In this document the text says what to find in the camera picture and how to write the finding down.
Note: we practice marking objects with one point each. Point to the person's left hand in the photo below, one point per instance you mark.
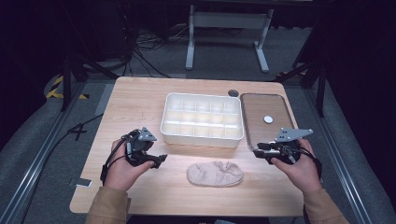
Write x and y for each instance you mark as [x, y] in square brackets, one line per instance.
[123, 174]

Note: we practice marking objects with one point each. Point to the beige sock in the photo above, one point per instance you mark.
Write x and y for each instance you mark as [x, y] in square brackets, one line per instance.
[214, 174]

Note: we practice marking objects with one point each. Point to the white divided storage box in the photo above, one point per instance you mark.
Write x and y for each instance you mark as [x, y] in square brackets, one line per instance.
[201, 116]

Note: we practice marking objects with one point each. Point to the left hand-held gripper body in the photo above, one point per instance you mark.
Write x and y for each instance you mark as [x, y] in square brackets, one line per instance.
[140, 146]

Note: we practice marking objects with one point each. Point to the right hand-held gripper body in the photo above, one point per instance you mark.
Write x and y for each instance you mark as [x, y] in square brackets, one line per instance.
[289, 146]

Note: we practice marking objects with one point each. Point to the small grey card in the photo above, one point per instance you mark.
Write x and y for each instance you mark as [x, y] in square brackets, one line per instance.
[81, 182]

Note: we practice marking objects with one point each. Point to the metal floor rail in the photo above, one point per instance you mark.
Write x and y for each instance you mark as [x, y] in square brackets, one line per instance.
[339, 155]
[37, 165]

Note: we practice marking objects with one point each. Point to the white metal table frame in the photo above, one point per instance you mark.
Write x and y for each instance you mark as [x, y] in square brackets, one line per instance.
[230, 19]

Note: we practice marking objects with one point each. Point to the black tripod stand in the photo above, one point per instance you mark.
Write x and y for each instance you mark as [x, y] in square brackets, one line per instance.
[320, 84]
[67, 84]

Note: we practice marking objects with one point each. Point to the person's right hand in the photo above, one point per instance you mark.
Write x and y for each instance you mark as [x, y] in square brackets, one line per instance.
[303, 171]

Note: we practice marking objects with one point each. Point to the white round sticker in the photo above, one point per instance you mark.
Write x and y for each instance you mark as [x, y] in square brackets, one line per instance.
[268, 119]

